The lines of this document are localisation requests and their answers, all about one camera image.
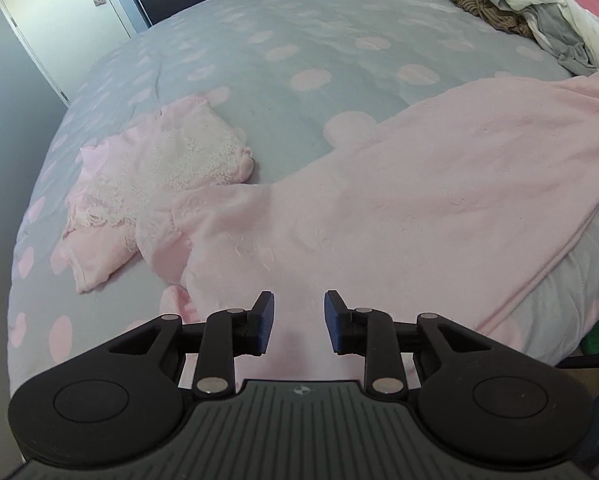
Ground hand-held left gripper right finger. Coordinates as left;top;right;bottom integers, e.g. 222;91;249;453
324;290;496;402

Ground green cloth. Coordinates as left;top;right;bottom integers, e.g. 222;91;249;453
578;317;599;362

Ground pink flower-embossed garment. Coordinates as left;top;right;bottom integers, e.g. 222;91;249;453
138;70;599;383

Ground grey pink-dotted blanket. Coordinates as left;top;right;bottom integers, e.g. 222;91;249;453
6;0;599;401

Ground grey garment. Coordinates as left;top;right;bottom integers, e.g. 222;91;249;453
523;4;599;77

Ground white door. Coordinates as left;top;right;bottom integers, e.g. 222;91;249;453
0;0;136;105

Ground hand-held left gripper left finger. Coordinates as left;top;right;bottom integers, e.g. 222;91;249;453
108;290;276;402

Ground pink lace garment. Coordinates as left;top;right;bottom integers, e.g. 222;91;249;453
62;95;256;295

